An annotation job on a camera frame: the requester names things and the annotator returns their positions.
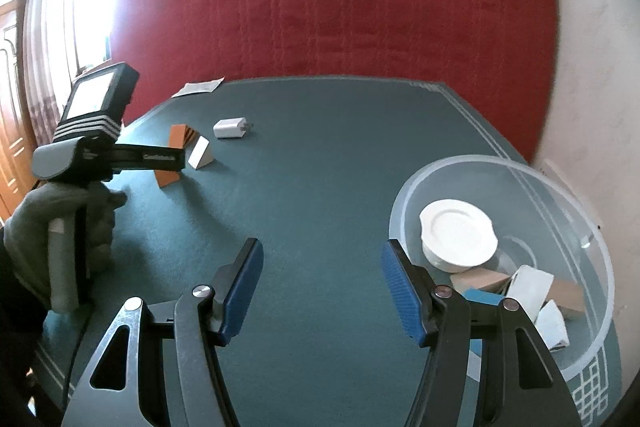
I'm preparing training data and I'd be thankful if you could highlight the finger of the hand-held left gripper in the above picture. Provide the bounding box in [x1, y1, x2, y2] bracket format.
[107, 147, 187, 170]

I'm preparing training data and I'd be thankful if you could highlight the brown wooden rectangular block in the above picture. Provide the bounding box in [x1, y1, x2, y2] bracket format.
[450, 269, 511, 295]

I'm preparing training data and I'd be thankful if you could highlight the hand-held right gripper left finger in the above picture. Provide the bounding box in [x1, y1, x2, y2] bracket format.
[60, 237, 265, 427]

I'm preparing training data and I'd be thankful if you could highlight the person's left hand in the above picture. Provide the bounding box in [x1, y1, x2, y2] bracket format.
[5, 179, 128, 308]

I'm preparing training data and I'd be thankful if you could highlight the wooden wardrobe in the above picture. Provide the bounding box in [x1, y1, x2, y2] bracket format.
[0, 0, 38, 228]

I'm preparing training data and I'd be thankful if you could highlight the orange striped triangular block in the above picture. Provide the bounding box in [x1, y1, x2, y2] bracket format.
[168, 124, 200, 148]

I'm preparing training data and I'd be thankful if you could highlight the patterned curtain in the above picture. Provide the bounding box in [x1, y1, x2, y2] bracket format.
[22, 0, 81, 148]

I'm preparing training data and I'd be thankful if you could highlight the black cable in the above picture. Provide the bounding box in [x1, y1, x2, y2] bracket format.
[67, 307, 93, 388]

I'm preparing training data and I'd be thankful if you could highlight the window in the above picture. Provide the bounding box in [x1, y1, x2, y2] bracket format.
[75, 0, 118, 72]

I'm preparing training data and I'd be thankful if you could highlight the clear plastic bowl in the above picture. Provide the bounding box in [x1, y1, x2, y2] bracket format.
[389, 154, 615, 383]

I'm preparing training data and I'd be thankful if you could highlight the light wooden block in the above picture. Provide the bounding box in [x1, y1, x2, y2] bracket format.
[545, 278, 587, 320]

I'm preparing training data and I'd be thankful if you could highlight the large white striped triangular block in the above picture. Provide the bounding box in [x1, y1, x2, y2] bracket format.
[502, 264, 556, 323]

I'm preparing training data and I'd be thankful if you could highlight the white paper slip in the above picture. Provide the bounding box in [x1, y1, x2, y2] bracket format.
[171, 78, 226, 98]

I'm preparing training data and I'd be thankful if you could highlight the white charger plug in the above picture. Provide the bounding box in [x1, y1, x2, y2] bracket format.
[213, 118, 255, 140]

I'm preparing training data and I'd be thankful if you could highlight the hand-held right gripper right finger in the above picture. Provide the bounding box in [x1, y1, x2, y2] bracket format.
[381, 239, 583, 427]

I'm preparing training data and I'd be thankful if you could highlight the small white plate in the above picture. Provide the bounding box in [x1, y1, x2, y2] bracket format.
[419, 199, 499, 272]

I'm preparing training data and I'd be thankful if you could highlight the blue triangular block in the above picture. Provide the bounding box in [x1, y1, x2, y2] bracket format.
[462, 288, 506, 307]

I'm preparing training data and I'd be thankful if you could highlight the small white triangular block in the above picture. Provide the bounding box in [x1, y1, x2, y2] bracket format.
[186, 135, 215, 170]

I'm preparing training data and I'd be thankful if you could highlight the person's left forearm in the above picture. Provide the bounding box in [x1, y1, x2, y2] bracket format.
[0, 227, 51, 427]

